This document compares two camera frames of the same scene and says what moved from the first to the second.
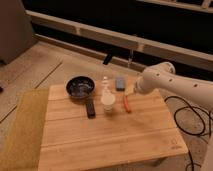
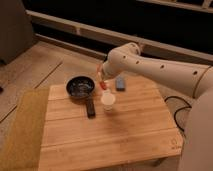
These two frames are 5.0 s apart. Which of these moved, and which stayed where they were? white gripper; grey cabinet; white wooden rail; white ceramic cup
Moved: white gripper
Stayed: grey cabinet; white ceramic cup; white wooden rail
